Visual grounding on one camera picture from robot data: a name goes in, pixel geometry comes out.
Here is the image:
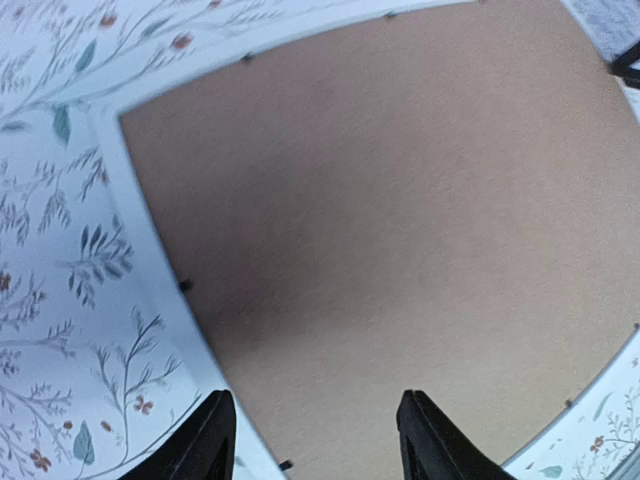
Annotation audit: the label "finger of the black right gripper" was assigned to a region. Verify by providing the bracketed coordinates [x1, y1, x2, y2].
[608, 42, 640, 88]

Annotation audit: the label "brown cardboard backing board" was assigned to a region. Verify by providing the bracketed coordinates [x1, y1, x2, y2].
[119, 0, 640, 480]

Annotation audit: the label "floral patterned table cover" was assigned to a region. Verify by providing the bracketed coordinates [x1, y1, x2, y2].
[1, 1, 639, 479]

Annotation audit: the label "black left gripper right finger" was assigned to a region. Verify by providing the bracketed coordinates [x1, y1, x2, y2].
[396, 390, 512, 480]

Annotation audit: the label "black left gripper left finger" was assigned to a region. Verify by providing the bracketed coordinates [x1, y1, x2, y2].
[123, 390, 236, 480]

